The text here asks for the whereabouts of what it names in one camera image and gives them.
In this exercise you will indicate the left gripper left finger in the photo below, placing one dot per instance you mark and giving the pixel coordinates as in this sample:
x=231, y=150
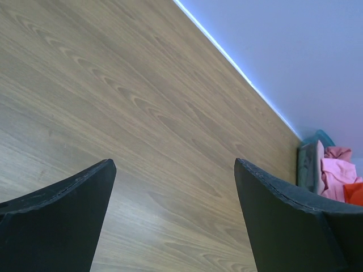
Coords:
x=57, y=228

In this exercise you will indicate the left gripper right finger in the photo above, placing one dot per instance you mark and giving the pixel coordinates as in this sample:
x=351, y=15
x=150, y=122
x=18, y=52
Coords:
x=293, y=229

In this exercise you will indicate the orange t shirt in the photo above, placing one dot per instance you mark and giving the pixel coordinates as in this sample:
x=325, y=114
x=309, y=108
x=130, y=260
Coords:
x=353, y=193

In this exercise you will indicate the teal laundry basket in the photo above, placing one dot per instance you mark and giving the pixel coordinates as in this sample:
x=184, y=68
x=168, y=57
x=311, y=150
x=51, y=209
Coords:
x=309, y=156

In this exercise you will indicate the dusty pink t shirt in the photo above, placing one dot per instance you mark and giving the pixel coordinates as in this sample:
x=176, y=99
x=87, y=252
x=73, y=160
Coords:
x=341, y=153

